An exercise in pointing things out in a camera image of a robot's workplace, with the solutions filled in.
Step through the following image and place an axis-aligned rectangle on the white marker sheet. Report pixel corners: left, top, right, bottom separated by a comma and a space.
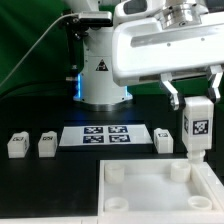
60, 124, 153, 147

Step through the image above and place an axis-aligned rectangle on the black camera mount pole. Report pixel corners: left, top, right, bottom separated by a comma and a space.
61, 10, 88, 81

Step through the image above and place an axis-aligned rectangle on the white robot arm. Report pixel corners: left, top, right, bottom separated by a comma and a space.
64, 0, 224, 111

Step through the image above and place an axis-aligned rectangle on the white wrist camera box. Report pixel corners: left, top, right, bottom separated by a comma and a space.
113, 0, 166, 25

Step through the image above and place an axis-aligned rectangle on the white square tabletop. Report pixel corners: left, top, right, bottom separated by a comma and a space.
97, 158, 224, 224

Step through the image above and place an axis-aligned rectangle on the grey camera cable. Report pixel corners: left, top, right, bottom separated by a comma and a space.
0, 13, 81, 88

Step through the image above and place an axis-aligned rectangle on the silver camera on mount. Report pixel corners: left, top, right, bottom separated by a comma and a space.
78, 11, 113, 27

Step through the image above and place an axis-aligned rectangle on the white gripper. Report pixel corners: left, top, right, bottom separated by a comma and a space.
112, 14, 224, 111

